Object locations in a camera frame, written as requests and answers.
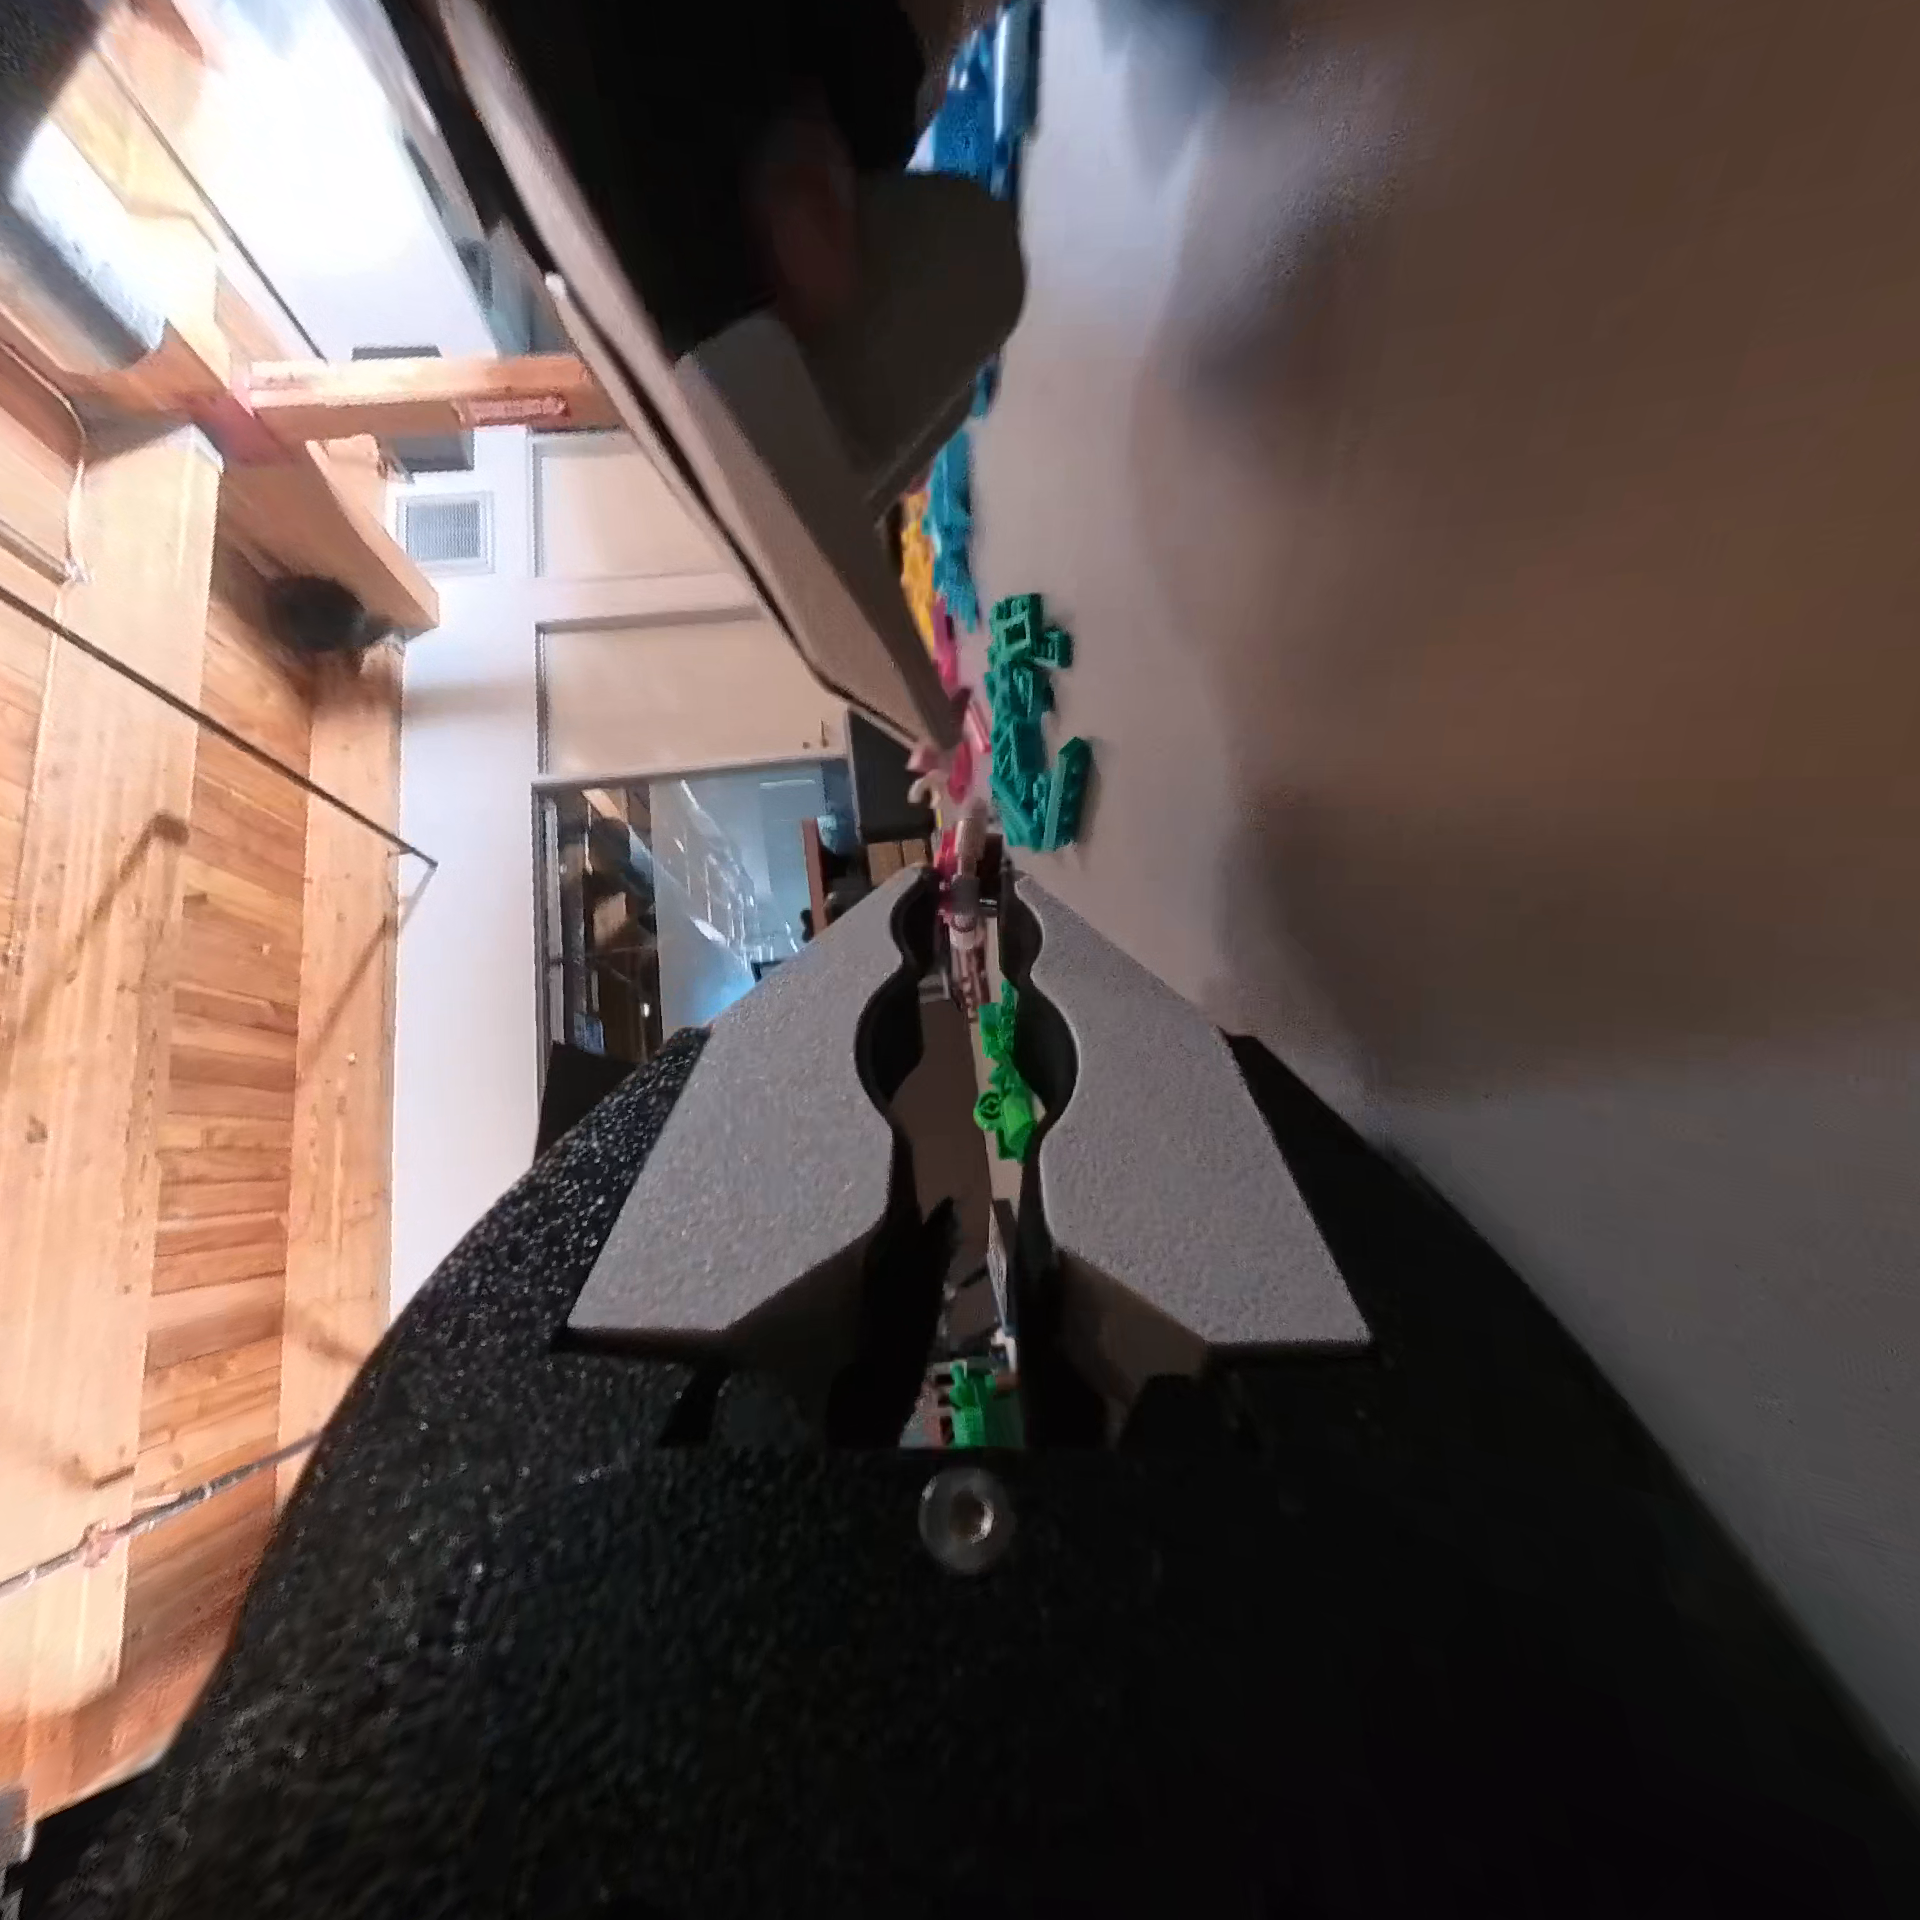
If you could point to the pile of green lego pieces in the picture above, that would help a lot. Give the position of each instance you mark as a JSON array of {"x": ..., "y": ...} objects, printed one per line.
[{"x": 1004, "y": 1103}]

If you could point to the pink white lego flower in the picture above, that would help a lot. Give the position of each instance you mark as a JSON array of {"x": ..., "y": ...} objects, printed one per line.
[{"x": 960, "y": 914}]

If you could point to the pile of cyan lego pieces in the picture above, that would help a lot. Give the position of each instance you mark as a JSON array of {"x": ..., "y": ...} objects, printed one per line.
[{"x": 954, "y": 511}]

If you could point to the pile of pink lego pieces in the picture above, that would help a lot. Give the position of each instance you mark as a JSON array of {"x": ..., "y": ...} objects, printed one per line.
[{"x": 960, "y": 675}]

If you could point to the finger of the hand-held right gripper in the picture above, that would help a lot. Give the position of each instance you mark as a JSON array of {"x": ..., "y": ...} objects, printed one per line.
[
  {"x": 838, "y": 569},
  {"x": 681, "y": 480}
]

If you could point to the white wall vent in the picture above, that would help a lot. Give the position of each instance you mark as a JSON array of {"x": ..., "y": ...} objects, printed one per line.
[{"x": 445, "y": 534}]

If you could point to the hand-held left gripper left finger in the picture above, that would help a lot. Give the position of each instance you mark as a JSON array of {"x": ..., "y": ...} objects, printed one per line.
[{"x": 734, "y": 1201}]

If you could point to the pile of yellow lego pieces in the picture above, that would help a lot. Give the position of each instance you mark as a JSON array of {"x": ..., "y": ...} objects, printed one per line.
[{"x": 914, "y": 563}]

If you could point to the black dome fixture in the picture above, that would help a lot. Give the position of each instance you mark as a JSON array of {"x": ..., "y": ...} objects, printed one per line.
[{"x": 331, "y": 618}]

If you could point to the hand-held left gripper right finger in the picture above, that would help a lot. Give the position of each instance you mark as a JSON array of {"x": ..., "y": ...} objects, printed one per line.
[{"x": 1200, "y": 1201}]

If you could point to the green lego leaf build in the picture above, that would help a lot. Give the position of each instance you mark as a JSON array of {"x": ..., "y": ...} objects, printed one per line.
[{"x": 974, "y": 1411}]

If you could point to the pile of teal lego pieces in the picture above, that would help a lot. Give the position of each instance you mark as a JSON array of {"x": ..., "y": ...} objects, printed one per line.
[{"x": 1036, "y": 750}]

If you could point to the pile of blue lego pieces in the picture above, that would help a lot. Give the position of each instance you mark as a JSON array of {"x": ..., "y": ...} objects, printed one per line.
[{"x": 974, "y": 76}]

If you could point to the pink lego petal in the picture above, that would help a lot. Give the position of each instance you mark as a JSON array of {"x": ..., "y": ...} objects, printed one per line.
[{"x": 925, "y": 782}]

